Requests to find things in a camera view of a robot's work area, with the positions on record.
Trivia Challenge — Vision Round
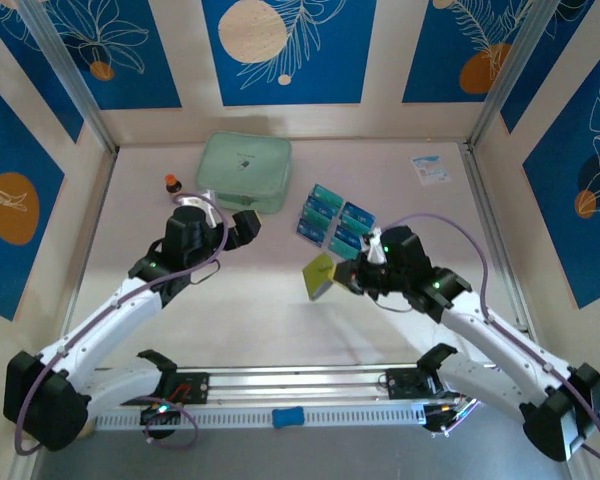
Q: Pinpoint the group of teal packets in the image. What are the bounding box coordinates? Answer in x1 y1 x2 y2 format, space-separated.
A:
294 182 379 258

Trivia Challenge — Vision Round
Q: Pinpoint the mint green zip pouch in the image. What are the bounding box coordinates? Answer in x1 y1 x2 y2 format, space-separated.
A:
194 130 294 215

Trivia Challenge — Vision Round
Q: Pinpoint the white blue sachet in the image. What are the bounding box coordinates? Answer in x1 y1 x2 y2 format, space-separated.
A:
410 154 453 187

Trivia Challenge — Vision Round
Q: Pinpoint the small blue bone-shaped pad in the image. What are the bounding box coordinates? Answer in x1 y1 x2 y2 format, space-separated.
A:
271 407 305 430

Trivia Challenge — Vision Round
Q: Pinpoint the black base electronics module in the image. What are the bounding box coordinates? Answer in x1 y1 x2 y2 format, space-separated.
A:
138 403 182 442
422 402 476 436

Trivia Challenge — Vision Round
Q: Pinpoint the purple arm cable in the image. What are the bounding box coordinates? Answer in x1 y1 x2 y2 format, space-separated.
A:
13 191 227 456
378 213 600 462

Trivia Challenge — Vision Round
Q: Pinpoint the aluminium table edge rail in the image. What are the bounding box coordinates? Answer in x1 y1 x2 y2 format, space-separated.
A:
459 142 536 346
59 148 119 351

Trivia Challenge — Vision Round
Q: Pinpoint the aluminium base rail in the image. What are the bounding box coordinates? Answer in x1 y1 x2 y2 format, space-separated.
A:
93 364 464 401

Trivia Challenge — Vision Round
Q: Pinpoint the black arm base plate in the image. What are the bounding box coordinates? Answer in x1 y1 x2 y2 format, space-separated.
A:
385 367 461 401
118 372 211 406

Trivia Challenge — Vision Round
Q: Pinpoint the white slotted cable duct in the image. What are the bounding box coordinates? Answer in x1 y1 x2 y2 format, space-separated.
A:
93 403 427 430

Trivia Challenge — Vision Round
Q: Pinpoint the aluminium frame post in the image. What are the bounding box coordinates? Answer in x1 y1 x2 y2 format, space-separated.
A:
465 0 567 149
15 0 120 155

